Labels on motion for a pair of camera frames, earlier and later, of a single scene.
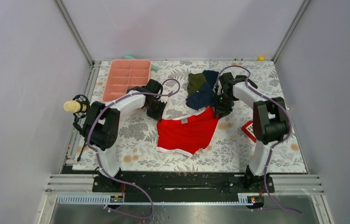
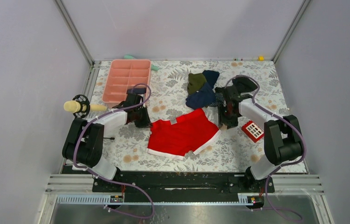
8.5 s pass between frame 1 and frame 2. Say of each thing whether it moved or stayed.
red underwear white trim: moved
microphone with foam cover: stayed
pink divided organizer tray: stayed
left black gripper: moved
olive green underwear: stayed
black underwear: stayed
